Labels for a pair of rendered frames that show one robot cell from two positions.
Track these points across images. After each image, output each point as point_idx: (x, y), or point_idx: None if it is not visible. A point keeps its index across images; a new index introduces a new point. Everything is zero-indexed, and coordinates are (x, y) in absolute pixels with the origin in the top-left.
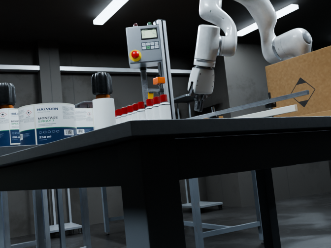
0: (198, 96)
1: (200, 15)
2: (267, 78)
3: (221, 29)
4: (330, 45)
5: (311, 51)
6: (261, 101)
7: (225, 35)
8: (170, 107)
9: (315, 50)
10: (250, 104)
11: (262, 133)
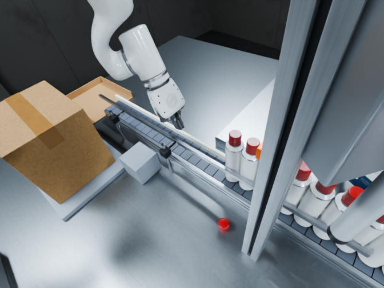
0: None
1: (133, 7)
2: (90, 119)
3: (108, 43)
4: (44, 80)
5: (53, 87)
6: (124, 107)
7: (111, 52)
8: (225, 148)
9: (52, 86)
10: (131, 112)
11: None
